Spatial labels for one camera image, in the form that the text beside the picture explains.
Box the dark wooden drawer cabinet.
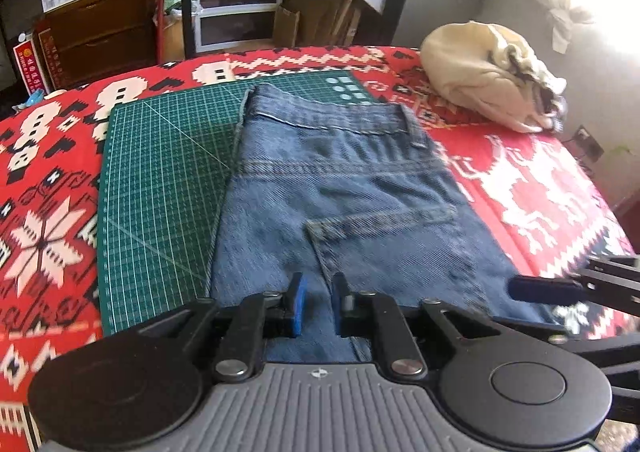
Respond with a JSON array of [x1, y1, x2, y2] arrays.
[[35, 0, 156, 90]]

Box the wall power outlet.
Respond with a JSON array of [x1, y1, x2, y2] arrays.
[[573, 125, 604, 162]]

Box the red patterned tablecloth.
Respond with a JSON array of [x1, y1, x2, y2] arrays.
[[1, 46, 630, 451]]

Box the cardboard boxes stack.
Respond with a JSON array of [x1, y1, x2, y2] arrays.
[[272, 0, 386, 48]]

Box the green cutting mat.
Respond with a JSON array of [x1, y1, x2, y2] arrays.
[[96, 70, 375, 334]]

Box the blue ceramic pet bowl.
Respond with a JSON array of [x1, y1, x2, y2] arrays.
[[23, 90, 46, 108]]

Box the blue denim shorts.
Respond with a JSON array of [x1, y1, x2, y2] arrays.
[[209, 84, 551, 363]]

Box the red sign board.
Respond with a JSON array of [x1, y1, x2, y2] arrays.
[[13, 38, 50, 95]]

